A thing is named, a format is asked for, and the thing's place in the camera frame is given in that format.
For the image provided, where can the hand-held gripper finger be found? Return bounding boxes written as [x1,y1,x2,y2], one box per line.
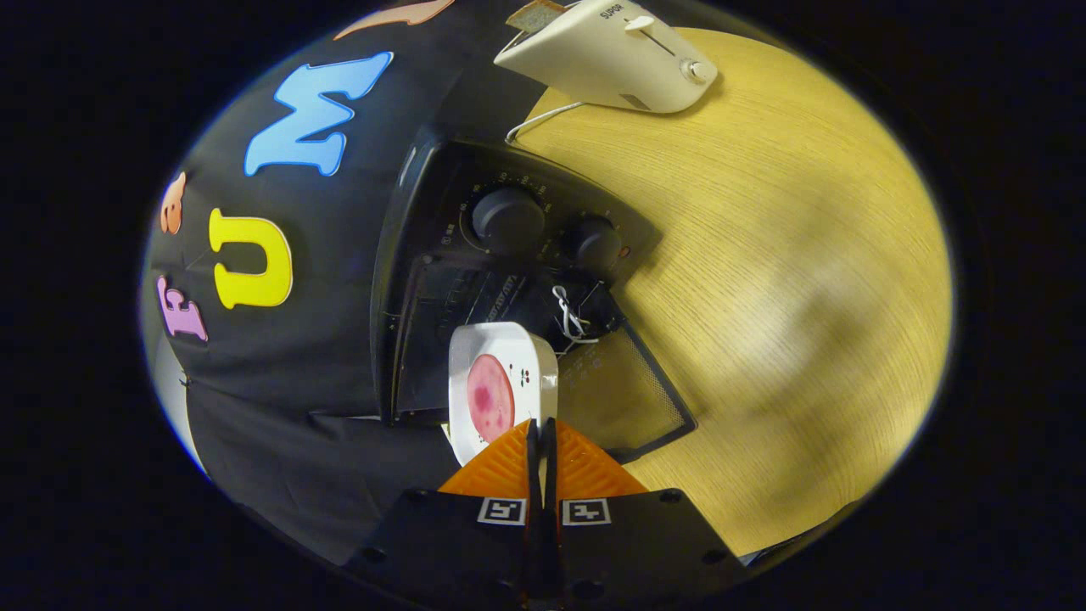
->
[543,418,747,611]
[344,418,544,611]

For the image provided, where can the pink round food slice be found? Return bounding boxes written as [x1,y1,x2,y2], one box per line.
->
[467,355,516,444]

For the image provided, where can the white square plate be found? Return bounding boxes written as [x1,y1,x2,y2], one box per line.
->
[447,322,560,466]

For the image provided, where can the black toaster oven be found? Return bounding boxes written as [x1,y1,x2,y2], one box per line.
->
[371,127,698,466]

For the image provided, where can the white toaster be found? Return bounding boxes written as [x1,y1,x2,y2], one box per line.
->
[494,0,719,115]

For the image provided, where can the black backdrop cloth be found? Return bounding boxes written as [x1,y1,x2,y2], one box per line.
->
[140,0,544,565]

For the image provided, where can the toasted bread slice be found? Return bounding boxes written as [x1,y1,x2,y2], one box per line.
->
[507,0,568,35]

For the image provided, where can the white string tie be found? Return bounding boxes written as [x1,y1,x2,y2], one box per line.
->
[551,285,599,345]

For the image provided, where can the white power cable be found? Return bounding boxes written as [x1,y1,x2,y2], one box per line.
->
[506,101,586,145]

